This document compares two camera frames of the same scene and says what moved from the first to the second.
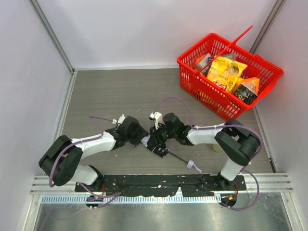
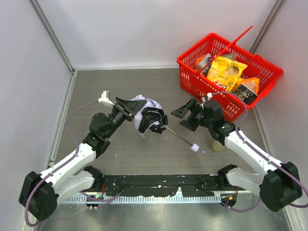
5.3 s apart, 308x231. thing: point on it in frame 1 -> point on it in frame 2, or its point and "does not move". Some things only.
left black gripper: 138,134 -> 124,109
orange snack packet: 203,62 does not move
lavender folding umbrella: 190,163 -> 151,116
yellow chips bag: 225,71 does not move
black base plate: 192,186 does not move
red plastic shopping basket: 197,84 does not move
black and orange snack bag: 246,89 does not move
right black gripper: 157,138 -> 191,115
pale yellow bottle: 216,148 does not move
